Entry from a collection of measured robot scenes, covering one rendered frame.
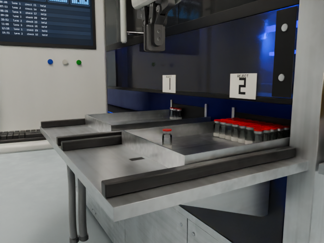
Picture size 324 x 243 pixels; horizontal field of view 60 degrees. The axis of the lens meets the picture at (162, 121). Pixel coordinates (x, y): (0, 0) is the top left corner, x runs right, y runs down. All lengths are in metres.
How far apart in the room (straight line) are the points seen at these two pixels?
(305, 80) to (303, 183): 0.20
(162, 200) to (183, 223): 0.63
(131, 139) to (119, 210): 0.28
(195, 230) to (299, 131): 0.50
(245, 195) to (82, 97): 0.92
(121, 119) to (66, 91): 0.38
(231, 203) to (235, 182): 0.15
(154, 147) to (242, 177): 0.17
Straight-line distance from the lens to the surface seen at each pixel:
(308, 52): 0.61
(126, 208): 0.38
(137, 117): 1.07
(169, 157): 0.50
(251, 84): 0.69
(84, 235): 1.66
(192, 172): 0.45
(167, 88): 0.99
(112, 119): 1.03
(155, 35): 0.47
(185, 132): 0.77
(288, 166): 0.57
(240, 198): 0.63
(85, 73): 1.35
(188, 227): 1.00
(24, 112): 1.33
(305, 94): 0.61
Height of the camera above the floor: 1.04
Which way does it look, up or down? 9 degrees down
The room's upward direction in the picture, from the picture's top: straight up
